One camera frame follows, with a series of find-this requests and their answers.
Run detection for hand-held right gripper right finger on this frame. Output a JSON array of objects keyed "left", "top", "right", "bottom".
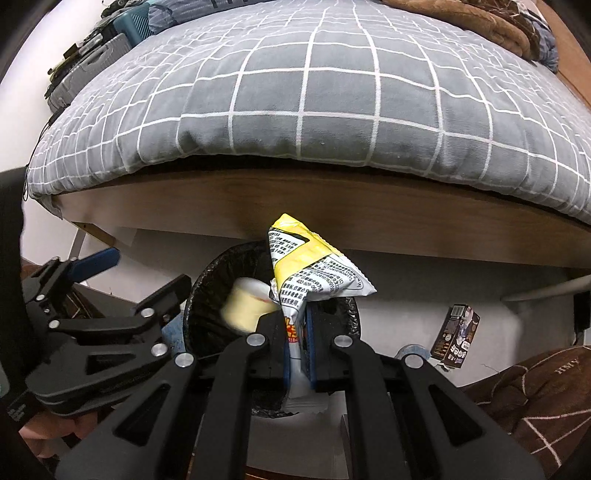
[{"left": 305, "top": 305, "right": 548, "bottom": 480}]

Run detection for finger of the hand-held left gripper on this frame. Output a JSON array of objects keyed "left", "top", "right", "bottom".
[
  {"left": 46, "top": 274, "right": 192, "bottom": 357},
  {"left": 21, "top": 248, "right": 121, "bottom": 324}
]

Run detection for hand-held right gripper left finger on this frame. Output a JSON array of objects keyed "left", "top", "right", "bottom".
[{"left": 55, "top": 309, "right": 296, "bottom": 480}]

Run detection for black trash bag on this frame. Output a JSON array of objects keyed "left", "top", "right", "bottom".
[{"left": 182, "top": 240, "right": 362, "bottom": 418}]

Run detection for yellow paper cup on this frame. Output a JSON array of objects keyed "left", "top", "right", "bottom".
[{"left": 222, "top": 277, "right": 276, "bottom": 335}]

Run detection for yellow white snack packet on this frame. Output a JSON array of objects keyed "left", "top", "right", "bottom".
[{"left": 267, "top": 213, "right": 377, "bottom": 414}]

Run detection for person's left hand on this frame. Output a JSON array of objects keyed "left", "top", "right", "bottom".
[{"left": 18, "top": 410, "right": 100, "bottom": 459}]

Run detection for dark drink carton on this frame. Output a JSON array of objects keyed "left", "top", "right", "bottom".
[{"left": 431, "top": 304, "right": 481, "bottom": 370}]

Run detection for grey suitcase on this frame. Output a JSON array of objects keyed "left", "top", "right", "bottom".
[{"left": 46, "top": 32, "right": 132, "bottom": 114}]

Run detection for black items on suitcase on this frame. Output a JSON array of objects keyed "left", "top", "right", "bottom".
[{"left": 46, "top": 23, "right": 116, "bottom": 84}]

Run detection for brown quilted cloth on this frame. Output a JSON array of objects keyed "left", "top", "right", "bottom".
[{"left": 457, "top": 345, "right": 591, "bottom": 478}]

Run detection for teal suitcase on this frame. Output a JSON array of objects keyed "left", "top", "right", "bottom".
[{"left": 113, "top": 4, "right": 153, "bottom": 47}]

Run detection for grey checked bed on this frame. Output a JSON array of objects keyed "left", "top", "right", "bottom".
[{"left": 25, "top": 0, "right": 591, "bottom": 220}]

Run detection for dark clutter pile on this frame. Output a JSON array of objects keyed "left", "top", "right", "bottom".
[{"left": 99, "top": 0, "right": 144, "bottom": 19}]

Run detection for brown fleece blanket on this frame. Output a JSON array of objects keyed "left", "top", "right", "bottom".
[{"left": 383, "top": 0, "right": 543, "bottom": 61}]

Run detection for patterned pillow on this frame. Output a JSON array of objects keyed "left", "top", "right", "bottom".
[{"left": 526, "top": 9, "right": 559, "bottom": 73}]

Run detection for wooden headboard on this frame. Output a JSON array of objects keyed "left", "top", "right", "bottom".
[{"left": 536, "top": 0, "right": 591, "bottom": 107}]

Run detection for black charger cable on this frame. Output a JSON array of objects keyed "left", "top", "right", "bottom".
[{"left": 25, "top": 113, "right": 61, "bottom": 199}]

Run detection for wooden bed frame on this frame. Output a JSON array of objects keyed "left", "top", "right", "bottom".
[{"left": 55, "top": 167, "right": 591, "bottom": 280}]

